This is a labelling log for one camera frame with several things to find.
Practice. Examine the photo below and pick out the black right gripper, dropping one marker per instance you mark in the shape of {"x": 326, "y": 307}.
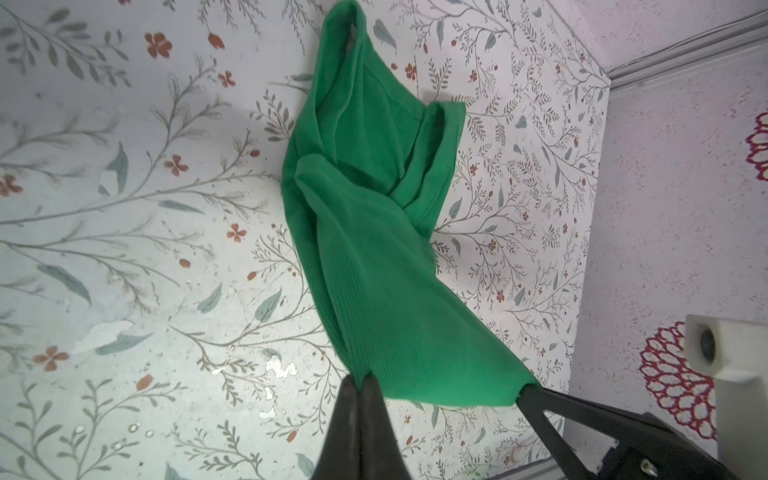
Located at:
{"x": 646, "y": 449}

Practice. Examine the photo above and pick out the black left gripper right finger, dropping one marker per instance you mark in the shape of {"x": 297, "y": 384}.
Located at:
{"x": 380, "y": 456}

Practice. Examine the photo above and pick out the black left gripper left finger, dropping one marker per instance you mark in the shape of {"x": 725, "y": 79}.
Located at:
{"x": 340, "y": 455}

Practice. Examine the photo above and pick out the green tank top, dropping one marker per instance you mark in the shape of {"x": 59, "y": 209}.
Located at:
{"x": 366, "y": 173}

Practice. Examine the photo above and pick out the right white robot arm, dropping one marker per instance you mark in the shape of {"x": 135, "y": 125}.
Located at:
{"x": 712, "y": 372}

